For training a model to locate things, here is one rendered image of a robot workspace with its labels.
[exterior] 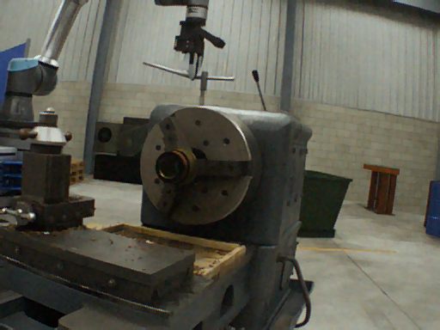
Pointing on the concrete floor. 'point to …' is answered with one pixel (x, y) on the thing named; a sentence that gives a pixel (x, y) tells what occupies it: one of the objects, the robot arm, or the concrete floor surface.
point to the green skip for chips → (320, 204)
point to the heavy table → (388, 178)
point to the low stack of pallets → (76, 171)
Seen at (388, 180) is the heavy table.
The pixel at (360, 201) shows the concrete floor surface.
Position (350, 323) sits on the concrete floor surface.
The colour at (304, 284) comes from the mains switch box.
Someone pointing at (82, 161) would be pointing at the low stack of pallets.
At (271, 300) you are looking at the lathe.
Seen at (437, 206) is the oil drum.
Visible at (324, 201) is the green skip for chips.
